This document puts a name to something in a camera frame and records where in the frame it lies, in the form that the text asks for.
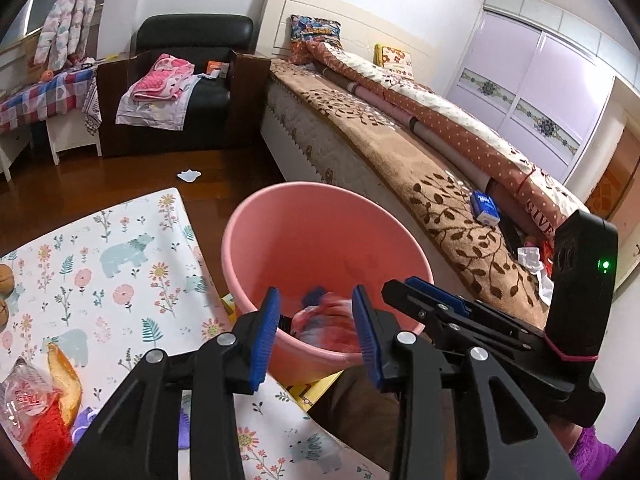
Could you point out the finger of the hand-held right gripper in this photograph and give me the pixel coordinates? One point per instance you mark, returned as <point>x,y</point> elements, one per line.
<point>405,297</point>
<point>437,296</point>

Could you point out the lilac sliding door wardrobe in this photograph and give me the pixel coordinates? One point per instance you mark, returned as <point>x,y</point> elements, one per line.
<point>525,60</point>

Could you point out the brown walnut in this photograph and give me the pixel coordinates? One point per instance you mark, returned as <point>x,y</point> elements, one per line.
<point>5,280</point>
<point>3,315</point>

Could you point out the person's right forearm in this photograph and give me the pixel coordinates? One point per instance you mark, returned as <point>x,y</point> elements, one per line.
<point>595,452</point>

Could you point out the yellow fruit peel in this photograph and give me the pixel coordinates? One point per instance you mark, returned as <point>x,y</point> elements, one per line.
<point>66,382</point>

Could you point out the purple plastic item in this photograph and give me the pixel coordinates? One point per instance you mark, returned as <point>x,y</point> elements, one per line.
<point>82,430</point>

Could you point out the black leather armchair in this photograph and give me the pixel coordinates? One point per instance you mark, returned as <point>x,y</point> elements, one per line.
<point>200,35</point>

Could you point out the orange wooden door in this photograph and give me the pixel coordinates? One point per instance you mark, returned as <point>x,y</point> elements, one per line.
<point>617,185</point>

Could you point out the brown leaf pattern blanket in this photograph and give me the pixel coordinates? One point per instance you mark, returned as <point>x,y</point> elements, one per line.
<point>400,160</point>

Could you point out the crumpled pink white wrapper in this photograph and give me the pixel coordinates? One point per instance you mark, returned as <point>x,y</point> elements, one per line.
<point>325,322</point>

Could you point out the white paper scrap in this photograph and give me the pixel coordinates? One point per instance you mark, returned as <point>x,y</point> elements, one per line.
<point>189,175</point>

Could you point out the crumpled white paper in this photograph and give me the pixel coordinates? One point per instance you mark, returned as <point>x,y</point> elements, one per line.
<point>532,260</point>

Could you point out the small orange box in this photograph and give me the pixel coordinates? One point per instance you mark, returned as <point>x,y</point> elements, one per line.
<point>218,66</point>

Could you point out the small orange fruit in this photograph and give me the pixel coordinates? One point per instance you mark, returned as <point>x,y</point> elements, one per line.
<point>47,76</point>

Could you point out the red mesh bag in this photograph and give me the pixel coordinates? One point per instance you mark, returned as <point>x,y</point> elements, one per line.
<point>47,442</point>

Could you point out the pink plastic bucket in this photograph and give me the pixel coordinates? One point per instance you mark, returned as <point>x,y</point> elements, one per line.
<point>310,240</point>

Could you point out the white side table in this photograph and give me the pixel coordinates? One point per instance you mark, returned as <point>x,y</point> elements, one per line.
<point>70,135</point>

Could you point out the cream bed with headboard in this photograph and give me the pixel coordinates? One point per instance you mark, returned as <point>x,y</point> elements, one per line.
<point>300,135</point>

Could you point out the colourful cartoon pillow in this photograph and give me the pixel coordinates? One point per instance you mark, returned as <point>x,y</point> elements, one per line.
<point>315,32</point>

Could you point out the orange polka dot quilt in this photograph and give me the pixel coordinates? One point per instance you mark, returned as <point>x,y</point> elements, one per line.
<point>465,140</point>

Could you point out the checked table cloth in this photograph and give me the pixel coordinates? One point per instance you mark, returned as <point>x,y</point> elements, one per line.
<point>35,100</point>

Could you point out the yellow flower pillow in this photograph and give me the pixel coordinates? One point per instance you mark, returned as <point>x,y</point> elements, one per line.
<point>395,60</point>

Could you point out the pink patterned towel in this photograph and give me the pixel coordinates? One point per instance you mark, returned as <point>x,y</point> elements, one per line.
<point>162,77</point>

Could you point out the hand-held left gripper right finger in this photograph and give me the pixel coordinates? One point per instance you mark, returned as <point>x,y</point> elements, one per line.
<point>369,342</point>

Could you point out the grey patterned hanging cloth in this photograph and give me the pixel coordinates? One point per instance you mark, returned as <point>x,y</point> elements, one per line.
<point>92,110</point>

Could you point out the blue tissue pack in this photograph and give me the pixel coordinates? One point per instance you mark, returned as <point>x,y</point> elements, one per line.
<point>485,207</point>

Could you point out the clear red-print plastic wrapper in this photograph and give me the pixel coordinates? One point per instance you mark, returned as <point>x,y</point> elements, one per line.
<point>25,400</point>

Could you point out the pink white padded jacket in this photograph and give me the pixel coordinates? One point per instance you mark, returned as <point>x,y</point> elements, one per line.
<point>65,20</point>

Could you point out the white printed cloth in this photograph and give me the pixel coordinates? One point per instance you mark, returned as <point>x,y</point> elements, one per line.
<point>155,112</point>

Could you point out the floral animal print tablecloth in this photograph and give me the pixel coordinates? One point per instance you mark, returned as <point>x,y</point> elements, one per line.
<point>125,285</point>

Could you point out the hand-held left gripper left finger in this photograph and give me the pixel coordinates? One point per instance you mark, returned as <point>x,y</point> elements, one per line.
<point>262,342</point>

